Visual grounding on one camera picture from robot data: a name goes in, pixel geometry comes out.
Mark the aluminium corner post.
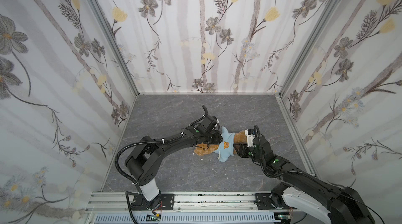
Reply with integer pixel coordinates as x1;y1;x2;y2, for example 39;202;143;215
278;0;341;98
87;0;140;98

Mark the aluminium corner post left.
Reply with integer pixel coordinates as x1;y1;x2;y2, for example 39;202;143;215
87;0;140;98

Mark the black corrugated cable conduit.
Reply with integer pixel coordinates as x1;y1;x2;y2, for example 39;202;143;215
113;140;164;185

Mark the white perforated cable tray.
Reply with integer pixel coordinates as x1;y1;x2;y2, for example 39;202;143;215
94;212;282;224

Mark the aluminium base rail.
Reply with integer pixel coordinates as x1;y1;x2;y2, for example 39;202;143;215
84;191;315;224

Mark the light blue teddy hoodie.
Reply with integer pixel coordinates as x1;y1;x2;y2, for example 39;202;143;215
214;127;236;162

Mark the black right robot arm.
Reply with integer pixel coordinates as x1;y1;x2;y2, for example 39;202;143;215
233;129;375;224

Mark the aluminium corner post right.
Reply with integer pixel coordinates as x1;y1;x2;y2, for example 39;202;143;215
278;0;341;98

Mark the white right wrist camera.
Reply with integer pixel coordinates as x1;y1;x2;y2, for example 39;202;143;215
245;129;255;148

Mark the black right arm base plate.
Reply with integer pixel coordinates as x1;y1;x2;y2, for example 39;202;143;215
254;193;291;210

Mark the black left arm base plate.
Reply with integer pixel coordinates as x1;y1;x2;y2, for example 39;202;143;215
129;194;175;211

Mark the brown teddy bear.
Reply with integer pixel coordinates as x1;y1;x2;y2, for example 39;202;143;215
194;130;247;156

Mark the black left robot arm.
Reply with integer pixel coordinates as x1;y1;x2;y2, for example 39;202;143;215
125;115;223;202

